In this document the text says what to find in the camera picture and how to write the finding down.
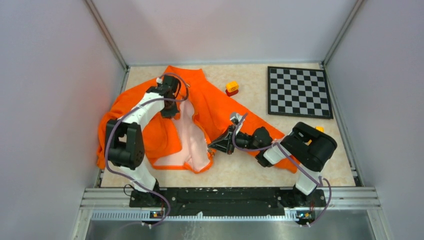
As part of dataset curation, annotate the yellow red toy block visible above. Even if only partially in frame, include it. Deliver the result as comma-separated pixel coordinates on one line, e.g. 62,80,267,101
225,81,240,97

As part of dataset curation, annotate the black grey checkerboard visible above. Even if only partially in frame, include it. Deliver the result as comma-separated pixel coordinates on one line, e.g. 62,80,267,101
267,66,334,119

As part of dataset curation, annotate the orange zip jacket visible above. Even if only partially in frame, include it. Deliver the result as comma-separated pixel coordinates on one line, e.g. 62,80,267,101
96,65,299,174

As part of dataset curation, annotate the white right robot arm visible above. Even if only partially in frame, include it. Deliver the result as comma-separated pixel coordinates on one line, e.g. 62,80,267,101
208,122,338,207

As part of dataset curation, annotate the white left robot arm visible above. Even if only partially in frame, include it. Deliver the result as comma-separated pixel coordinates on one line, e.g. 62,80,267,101
104,73,186,199

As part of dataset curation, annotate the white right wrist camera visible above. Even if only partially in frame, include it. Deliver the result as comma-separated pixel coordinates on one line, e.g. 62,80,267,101
229,112,243,126

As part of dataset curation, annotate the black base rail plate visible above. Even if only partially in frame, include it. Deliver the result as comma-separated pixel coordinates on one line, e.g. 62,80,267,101
129,187,326,217

